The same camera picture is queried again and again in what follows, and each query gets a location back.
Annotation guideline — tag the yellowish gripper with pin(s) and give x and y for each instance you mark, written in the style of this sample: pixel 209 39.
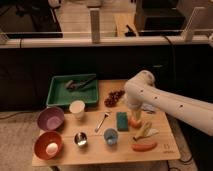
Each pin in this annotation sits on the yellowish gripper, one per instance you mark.
pixel 136 114

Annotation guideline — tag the green sponge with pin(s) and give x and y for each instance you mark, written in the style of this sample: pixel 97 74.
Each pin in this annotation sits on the green sponge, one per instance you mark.
pixel 122 121

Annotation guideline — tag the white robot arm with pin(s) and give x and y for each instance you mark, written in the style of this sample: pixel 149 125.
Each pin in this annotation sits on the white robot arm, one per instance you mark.
pixel 141 89

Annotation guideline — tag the grey tool in tray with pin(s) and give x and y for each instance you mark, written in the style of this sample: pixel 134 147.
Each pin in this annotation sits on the grey tool in tray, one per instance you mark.
pixel 72 85

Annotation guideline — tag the green plastic tray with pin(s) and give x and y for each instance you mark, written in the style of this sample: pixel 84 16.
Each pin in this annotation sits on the green plastic tray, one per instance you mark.
pixel 60 95

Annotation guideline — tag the orange peach fruit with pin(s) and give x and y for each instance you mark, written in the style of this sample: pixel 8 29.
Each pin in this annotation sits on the orange peach fruit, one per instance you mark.
pixel 135 123

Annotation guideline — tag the blue grey cloth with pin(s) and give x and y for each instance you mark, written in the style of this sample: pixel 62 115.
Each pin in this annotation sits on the blue grey cloth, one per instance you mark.
pixel 148 108

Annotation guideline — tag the red grapes bunch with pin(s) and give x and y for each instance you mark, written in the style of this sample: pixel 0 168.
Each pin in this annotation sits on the red grapes bunch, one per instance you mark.
pixel 113 98

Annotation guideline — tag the metal spoon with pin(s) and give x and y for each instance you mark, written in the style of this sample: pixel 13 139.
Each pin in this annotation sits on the metal spoon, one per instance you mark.
pixel 106 114

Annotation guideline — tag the wooden table board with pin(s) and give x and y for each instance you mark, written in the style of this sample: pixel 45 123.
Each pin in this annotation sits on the wooden table board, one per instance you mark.
pixel 96 151

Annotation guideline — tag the orange sausage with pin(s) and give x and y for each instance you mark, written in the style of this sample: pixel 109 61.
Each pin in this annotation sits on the orange sausage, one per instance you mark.
pixel 143 147

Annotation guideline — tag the blue cup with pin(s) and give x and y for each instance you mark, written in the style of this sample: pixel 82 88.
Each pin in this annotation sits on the blue cup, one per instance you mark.
pixel 110 136

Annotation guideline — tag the white paper cup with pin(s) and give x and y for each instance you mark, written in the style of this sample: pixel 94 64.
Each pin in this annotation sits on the white paper cup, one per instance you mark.
pixel 77 108

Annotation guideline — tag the small metal cup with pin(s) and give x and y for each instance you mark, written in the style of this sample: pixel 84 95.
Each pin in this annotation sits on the small metal cup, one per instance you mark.
pixel 80 139

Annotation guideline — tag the purple bowl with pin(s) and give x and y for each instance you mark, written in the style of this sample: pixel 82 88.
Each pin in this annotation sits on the purple bowl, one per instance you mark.
pixel 50 118

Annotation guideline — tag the white egg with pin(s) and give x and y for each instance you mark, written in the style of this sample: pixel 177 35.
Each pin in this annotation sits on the white egg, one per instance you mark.
pixel 52 149

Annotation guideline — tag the red bowl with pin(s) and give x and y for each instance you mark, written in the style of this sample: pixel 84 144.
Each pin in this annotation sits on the red bowl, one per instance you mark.
pixel 43 141

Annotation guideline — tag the black box background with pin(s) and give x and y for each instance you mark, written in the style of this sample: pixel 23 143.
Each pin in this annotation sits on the black box background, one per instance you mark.
pixel 158 15

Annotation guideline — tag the white upright post right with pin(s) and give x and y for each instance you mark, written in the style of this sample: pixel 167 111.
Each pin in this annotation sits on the white upright post right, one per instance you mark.
pixel 192 23

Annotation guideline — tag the white upright post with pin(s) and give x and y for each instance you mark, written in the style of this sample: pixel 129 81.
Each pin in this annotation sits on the white upright post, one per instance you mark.
pixel 192 23
pixel 95 25

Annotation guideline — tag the white upright post centre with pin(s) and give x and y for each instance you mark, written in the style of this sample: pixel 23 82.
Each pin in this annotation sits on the white upright post centre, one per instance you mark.
pixel 95 25

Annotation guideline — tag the white rail beam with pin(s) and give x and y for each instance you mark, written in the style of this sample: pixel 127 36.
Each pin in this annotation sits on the white rail beam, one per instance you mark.
pixel 106 41

